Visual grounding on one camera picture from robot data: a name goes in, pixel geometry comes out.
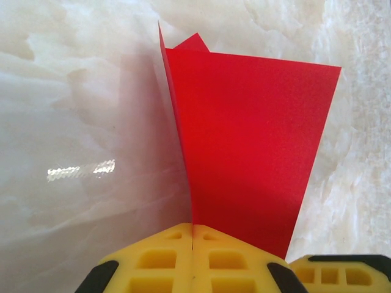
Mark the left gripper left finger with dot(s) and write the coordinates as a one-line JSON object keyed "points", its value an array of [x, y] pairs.
{"points": [[183, 268]]}

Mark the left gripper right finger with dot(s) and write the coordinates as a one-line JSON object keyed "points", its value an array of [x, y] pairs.
{"points": [[201, 268]]}

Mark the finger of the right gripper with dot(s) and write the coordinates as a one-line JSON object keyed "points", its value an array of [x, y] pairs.
{"points": [[378, 277]]}

